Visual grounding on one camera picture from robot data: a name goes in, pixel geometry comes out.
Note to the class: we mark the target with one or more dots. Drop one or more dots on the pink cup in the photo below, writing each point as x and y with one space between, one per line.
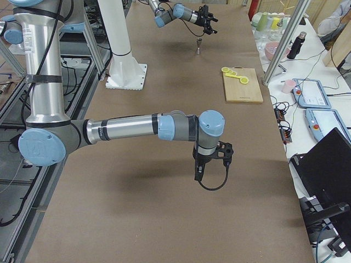
288 86

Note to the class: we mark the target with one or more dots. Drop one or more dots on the bamboo cutting board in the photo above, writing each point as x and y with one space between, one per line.
238 92

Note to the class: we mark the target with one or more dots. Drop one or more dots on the black bottle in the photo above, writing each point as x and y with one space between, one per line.
296 47

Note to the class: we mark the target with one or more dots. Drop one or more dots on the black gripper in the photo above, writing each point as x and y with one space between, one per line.
202 160
199 17

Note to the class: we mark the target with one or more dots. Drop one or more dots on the black monitor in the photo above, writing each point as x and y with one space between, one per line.
325 174

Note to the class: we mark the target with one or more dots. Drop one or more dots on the steel double jigger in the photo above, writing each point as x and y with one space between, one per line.
198 42

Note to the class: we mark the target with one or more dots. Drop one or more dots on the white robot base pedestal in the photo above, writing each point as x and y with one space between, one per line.
124 72

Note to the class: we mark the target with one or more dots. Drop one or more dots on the pink bowl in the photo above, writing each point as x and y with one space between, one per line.
270 49

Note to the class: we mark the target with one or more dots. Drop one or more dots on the teach pendant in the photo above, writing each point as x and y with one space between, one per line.
322 121
309 93

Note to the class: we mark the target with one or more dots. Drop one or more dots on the lemon slice on knife handle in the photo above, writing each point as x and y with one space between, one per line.
244 80

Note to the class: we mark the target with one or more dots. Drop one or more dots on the lemon slice at board corner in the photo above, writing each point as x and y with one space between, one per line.
225 69

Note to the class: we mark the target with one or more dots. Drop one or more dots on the aluminium frame post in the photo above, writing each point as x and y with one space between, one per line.
285 39

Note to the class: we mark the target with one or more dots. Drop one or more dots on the lower teach pendant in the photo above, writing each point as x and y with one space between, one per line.
322 121

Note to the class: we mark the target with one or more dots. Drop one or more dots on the upper teach pendant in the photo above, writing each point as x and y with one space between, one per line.
309 93

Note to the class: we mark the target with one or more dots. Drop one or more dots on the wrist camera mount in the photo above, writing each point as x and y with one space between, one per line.
203 10
224 150

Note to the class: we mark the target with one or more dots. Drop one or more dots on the green cup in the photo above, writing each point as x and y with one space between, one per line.
262 22

